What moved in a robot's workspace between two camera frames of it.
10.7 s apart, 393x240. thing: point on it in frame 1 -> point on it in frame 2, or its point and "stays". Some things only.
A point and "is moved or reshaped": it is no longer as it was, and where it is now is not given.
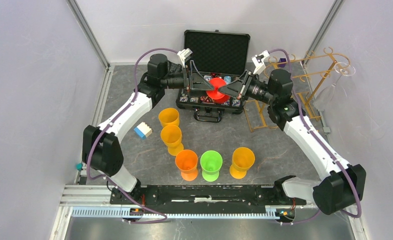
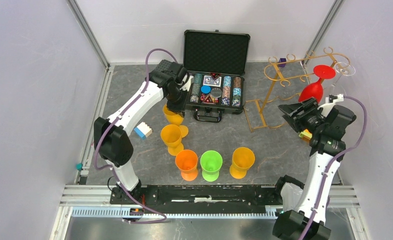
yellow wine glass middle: [171, 135] stays
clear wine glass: [334, 95] stays
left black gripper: [198, 86] -> [181, 107]
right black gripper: [235, 89] -> [309, 107]
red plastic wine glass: [216, 95] -> [315, 90]
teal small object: [79, 166] stays
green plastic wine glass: [211, 162] stays
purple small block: [282, 60] stays
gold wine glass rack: [309, 73] stays
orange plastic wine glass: [186, 161] stays
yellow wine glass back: [169, 116] is moved or reshaped
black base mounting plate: [253, 195] stays
